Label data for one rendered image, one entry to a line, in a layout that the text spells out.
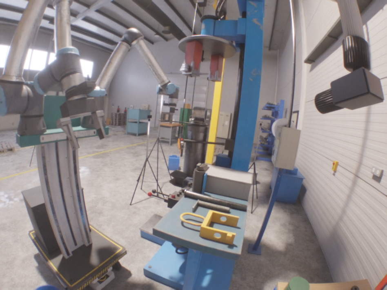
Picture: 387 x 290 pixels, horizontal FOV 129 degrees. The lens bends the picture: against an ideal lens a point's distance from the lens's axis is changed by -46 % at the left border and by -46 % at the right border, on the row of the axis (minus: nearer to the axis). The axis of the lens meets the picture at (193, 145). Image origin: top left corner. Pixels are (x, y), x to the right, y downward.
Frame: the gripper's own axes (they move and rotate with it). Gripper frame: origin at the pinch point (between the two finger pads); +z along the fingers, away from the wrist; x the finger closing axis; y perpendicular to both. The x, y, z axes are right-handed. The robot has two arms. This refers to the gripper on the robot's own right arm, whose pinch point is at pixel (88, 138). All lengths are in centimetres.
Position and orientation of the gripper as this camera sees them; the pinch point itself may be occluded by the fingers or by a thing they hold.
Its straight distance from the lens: 61.3
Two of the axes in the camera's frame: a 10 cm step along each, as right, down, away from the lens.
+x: -2.3, 2.7, -9.3
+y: -9.2, 2.5, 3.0
